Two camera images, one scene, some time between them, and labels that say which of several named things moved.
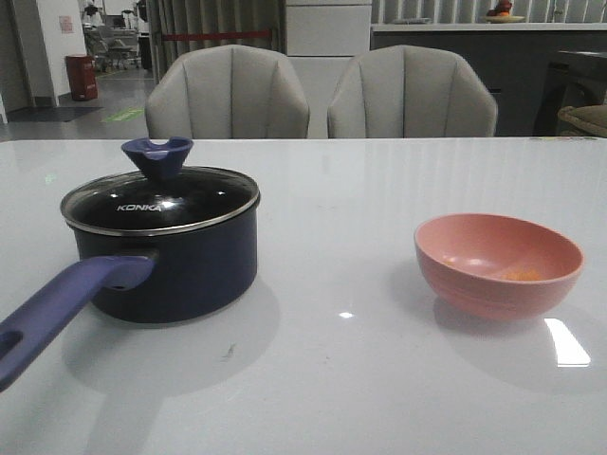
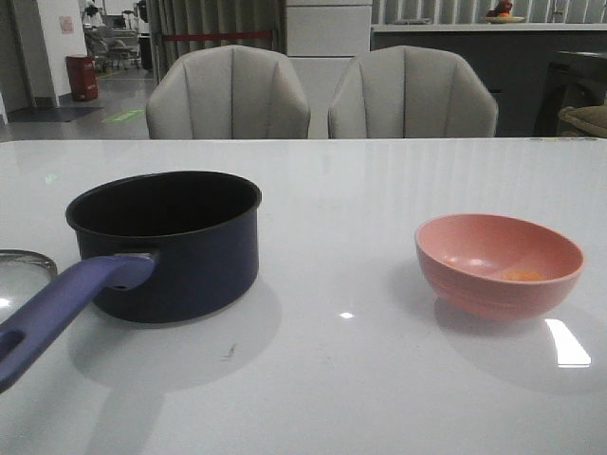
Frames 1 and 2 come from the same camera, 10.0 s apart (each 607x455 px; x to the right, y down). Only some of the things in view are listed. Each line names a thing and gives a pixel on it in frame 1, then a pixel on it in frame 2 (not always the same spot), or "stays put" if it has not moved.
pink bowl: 496,267 stays put
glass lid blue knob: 162,197 to 22,274
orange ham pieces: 522,275 stays put
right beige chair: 410,91 stays put
